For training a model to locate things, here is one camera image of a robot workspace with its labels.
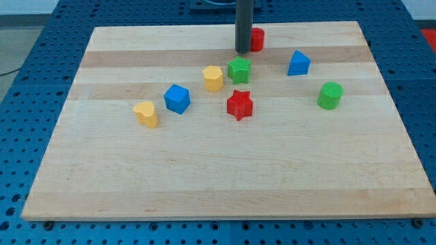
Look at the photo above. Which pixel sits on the green star block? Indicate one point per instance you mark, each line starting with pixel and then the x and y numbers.
pixel 239 70

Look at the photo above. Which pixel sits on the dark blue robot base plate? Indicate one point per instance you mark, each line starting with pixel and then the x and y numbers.
pixel 211 6

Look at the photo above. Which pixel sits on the yellow hexagon block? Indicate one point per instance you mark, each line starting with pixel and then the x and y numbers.
pixel 213 78

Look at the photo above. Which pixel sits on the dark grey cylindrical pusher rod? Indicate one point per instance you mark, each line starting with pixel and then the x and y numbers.
pixel 243 25

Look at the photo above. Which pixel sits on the light wooden board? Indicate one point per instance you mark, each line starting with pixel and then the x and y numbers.
pixel 290 160

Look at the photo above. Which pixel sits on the red star block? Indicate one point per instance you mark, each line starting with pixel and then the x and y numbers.
pixel 240 104

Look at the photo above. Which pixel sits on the green cylinder block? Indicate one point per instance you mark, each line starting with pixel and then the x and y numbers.
pixel 330 95

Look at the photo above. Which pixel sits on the red cylinder block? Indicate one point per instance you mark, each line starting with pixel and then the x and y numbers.
pixel 257 39

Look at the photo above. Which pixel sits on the yellow heart block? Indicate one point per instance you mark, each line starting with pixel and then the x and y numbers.
pixel 146 114

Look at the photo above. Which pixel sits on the blue triangular prism block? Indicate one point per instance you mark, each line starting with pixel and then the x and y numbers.
pixel 299 64

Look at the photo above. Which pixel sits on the blue cube block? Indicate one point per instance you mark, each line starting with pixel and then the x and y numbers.
pixel 177 99

